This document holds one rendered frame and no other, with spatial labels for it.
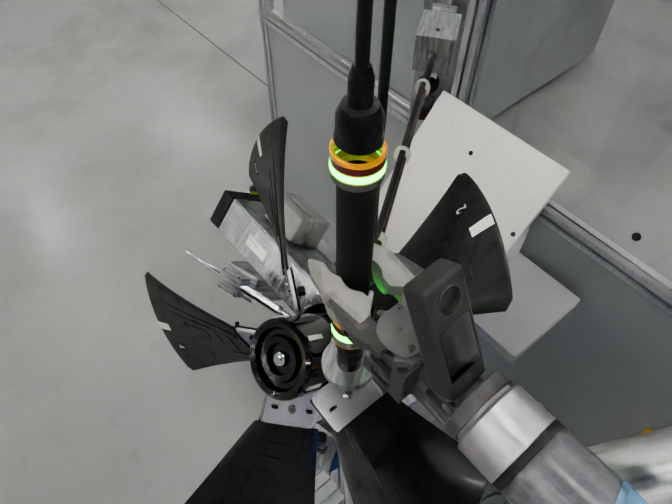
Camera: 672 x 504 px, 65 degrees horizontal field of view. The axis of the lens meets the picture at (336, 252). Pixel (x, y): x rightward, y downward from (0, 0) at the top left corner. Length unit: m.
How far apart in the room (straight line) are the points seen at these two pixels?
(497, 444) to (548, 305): 0.91
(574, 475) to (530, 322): 0.87
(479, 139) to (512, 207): 0.13
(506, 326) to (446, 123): 0.53
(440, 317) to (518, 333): 0.87
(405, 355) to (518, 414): 0.10
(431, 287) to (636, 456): 0.27
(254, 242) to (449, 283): 0.67
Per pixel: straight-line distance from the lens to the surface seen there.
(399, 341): 0.47
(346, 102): 0.38
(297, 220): 1.01
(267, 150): 0.84
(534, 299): 1.34
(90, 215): 2.82
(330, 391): 0.79
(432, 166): 0.96
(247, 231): 1.05
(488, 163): 0.92
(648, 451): 0.59
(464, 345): 0.45
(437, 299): 0.40
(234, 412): 2.09
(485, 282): 0.62
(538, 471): 0.45
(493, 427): 0.45
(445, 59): 1.03
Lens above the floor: 1.92
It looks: 52 degrees down
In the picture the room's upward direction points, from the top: straight up
